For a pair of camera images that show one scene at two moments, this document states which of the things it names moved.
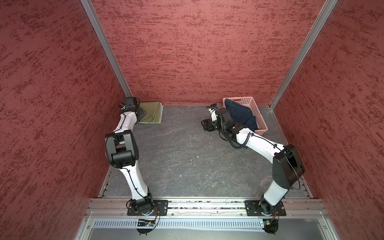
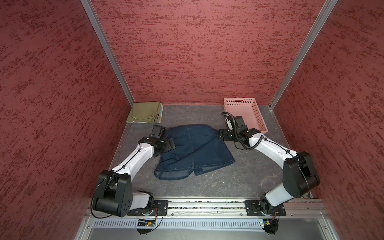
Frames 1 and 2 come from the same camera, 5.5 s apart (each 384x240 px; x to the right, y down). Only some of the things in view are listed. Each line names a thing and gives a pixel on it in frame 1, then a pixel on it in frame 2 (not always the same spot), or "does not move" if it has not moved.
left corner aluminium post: x=104 y=42 does not move
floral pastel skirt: x=161 y=112 does not move
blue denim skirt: x=242 y=115 -> x=197 y=147
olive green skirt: x=153 y=110 does not move
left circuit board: x=146 y=223 does not move
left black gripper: x=142 y=112 -> x=168 y=147
